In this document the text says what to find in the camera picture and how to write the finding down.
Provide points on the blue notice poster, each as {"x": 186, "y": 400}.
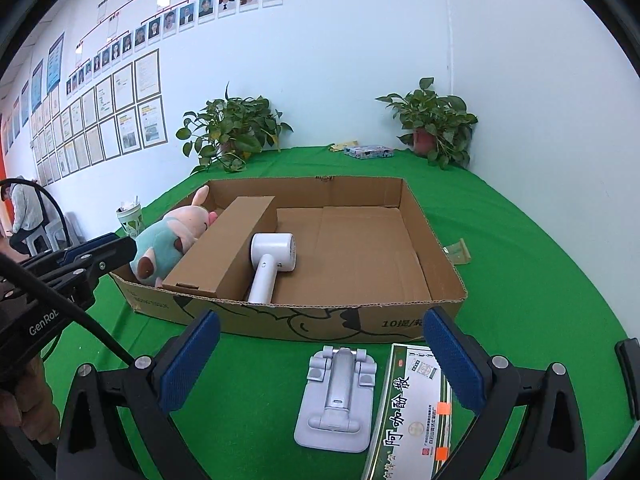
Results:
{"x": 54, "y": 64}

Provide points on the green patterned paper cup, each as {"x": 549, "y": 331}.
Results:
{"x": 129, "y": 216}

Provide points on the pink teal plush pig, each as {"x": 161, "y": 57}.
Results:
{"x": 160, "y": 247}

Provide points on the person hand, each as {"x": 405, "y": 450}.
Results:
{"x": 31, "y": 408}

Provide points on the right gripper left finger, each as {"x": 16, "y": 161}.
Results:
{"x": 93, "y": 443}

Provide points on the right potted green plant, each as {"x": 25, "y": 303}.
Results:
{"x": 438, "y": 128}

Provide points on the white hair dryer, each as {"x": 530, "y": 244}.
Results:
{"x": 270, "y": 253}

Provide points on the white folding phone stand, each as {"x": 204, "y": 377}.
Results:
{"x": 336, "y": 410}

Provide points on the left potted green plant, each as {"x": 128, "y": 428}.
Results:
{"x": 228, "y": 131}

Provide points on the patterned tissue pack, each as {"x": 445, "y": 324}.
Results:
{"x": 368, "y": 151}

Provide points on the seated person in background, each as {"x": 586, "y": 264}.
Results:
{"x": 28, "y": 214}

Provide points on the long brown cardboard box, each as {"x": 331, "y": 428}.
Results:
{"x": 218, "y": 265}

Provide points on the potted green plant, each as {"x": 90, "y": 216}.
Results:
{"x": 438, "y": 128}
{"x": 228, "y": 131}

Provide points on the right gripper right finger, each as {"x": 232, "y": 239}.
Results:
{"x": 550, "y": 443}

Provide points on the green white medicine box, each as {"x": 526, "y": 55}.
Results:
{"x": 411, "y": 437}

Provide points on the large open cardboard box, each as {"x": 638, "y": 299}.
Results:
{"x": 368, "y": 265}

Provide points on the yellow snack packet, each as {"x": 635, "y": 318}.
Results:
{"x": 341, "y": 147}

